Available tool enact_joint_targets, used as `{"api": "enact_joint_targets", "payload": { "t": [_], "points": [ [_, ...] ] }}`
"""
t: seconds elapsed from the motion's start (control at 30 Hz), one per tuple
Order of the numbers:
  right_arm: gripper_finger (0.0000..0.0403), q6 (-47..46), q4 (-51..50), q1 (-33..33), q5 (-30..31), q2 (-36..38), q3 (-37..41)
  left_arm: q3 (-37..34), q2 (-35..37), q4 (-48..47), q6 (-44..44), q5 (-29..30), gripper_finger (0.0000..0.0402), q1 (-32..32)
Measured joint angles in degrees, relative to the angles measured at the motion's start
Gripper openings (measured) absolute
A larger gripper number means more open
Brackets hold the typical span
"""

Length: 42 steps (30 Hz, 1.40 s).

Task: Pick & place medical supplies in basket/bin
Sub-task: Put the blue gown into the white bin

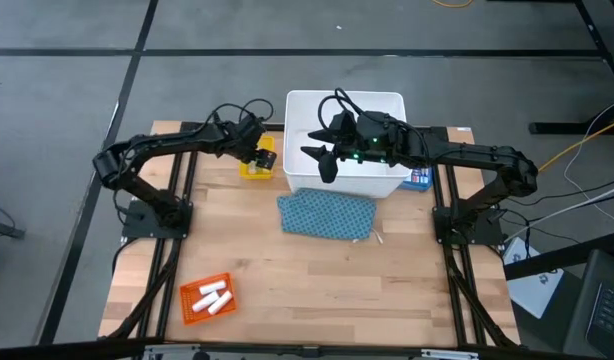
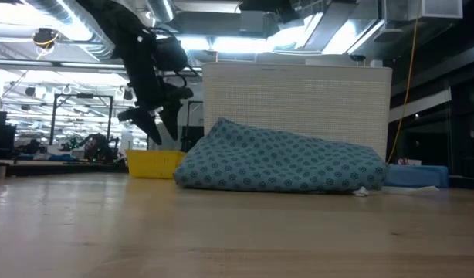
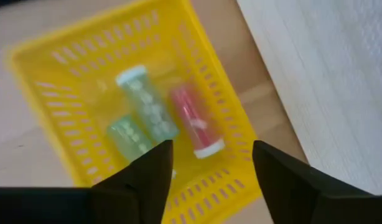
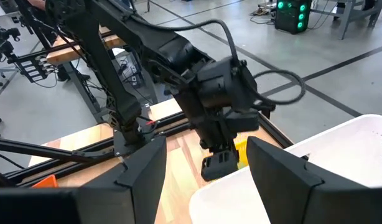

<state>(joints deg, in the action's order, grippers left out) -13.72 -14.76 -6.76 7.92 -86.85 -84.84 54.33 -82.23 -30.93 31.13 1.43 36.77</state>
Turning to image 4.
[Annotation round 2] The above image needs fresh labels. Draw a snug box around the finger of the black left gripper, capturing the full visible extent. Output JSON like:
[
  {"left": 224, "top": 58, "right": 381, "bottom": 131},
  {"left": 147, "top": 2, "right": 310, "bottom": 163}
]
[{"left": 200, "top": 149, "right": 241, "bottom": 182}]

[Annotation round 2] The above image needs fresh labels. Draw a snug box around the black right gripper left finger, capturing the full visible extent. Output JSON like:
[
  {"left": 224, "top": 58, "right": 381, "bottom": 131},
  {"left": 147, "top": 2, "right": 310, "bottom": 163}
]
[{"left": 73, "top": 136, "right": 167, "bottom": 224}]

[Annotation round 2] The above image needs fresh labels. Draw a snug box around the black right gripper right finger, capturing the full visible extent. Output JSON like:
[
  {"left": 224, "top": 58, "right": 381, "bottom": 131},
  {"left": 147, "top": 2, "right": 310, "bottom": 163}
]
[{"left": 246, "top": 136, "right": 363, "bottom": 224}]

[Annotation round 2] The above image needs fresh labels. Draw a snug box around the small orange plastic basket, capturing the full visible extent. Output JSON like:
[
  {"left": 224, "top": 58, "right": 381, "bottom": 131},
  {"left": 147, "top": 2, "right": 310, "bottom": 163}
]
[{"left": 31, "top": 174, "right": 58, "bottom": 189}]

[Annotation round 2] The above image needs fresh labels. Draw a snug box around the large white plastic bin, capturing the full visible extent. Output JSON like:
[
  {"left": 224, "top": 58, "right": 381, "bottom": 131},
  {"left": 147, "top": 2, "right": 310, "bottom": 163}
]
[{"left": 189, "top": 114, "right": 382, "bottom": 224}]

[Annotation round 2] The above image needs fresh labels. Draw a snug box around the computer tower with green lights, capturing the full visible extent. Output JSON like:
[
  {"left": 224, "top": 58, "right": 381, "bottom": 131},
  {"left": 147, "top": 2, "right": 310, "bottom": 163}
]
[{"left": 274, "top": 0, "right": 313, "bottom": 35}]

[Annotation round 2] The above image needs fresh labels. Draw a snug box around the wooden background station table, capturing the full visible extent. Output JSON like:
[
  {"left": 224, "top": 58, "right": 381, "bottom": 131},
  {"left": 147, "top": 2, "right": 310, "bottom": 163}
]
[{"left": 46, "top": 26, "right": 126, "bottom": 122}]

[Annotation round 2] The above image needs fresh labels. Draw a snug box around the black device panel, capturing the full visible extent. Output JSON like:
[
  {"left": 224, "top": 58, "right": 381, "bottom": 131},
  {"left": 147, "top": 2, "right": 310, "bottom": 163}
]
[{"left": 19, "top": 55, "right": 57, "bottom": 83}]

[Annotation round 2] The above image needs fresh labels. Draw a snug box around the grey metal table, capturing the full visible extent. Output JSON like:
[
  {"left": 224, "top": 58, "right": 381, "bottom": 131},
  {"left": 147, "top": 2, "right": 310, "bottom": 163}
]
[{"left": 310, "top": 0, "right": 382, "bottom": 40}]

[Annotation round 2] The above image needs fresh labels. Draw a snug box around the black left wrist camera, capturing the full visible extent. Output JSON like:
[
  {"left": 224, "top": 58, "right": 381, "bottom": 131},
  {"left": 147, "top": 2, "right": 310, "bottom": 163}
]
[{"left": 225, "top": 109, "right": 261, "bottom": 133}]

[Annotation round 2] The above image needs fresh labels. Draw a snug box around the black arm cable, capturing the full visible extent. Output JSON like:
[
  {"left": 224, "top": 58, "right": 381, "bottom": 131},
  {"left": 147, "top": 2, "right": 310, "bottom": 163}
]
[{"left": 128, "top": 18, "right": 307, "bottom": 106}]

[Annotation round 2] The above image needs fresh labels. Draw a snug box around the black aluminium table frame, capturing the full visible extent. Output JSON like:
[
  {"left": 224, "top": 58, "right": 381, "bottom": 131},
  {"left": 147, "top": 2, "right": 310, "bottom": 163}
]
[{"left": 0, "top": 110, "right": 294, "bottom": 187}]

